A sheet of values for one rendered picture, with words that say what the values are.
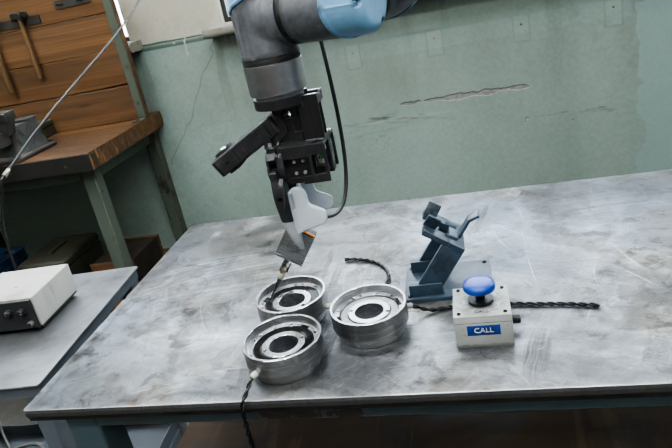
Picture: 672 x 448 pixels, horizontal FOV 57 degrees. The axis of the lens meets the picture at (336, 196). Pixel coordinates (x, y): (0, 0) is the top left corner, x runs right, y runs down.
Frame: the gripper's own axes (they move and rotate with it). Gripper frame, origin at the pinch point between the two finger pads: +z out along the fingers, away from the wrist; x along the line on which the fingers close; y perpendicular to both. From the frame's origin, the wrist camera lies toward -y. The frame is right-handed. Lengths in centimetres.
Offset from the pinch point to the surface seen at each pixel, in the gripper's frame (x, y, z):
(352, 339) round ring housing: -9.6, 6.9, 11.3
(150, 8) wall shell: 159, -86, -33
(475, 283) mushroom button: -7.9, 23.3, 5.8
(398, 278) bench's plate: 8.8, 11.6, 13.2
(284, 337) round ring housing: -8.9, -2.4, 10.6
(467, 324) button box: -10.6, 21.8, 9.8
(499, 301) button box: -7.7, 26.0, 8.8
